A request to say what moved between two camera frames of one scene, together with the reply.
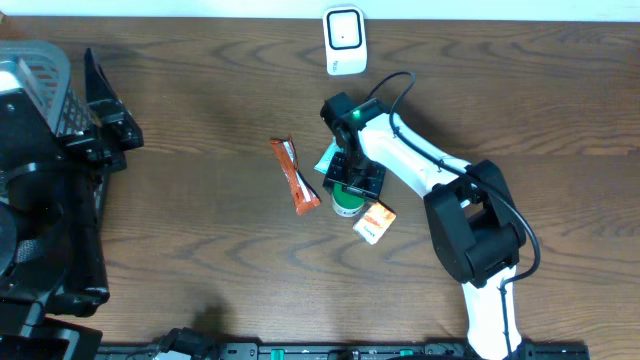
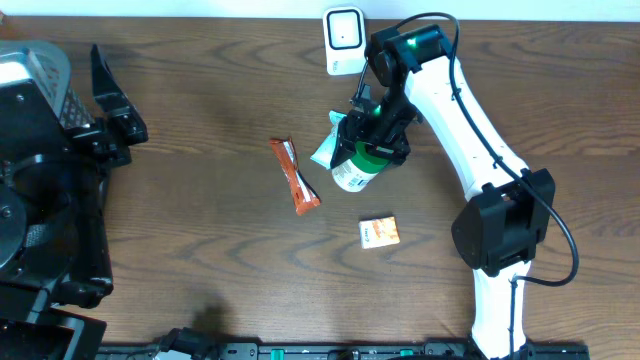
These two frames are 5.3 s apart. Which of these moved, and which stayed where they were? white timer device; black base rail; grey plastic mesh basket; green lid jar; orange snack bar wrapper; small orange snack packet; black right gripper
Moved: black right gripper; green lid jar; small orange snack packet
Stayed: grey plastic mesh basket; white timer device; black base rail; orange snack bar wrapper
